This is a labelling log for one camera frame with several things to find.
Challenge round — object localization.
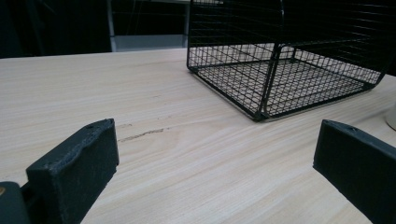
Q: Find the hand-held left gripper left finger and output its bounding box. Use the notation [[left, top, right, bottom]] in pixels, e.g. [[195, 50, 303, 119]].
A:
[[25, 118, 120, 224]]

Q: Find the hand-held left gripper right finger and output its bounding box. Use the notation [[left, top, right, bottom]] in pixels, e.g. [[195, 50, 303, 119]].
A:
[[312, 119, 396, 224]]

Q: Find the white round object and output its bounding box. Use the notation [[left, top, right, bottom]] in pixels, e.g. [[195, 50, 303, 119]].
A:
[[385, 104, 396, 132]]

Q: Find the grey metal stand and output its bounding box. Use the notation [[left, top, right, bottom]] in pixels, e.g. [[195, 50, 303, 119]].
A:
[[106, 0, 191, 53]]

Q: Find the black wire mesh basket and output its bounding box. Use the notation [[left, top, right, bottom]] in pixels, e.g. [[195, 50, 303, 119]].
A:
[[186, 0, 396, 122]]

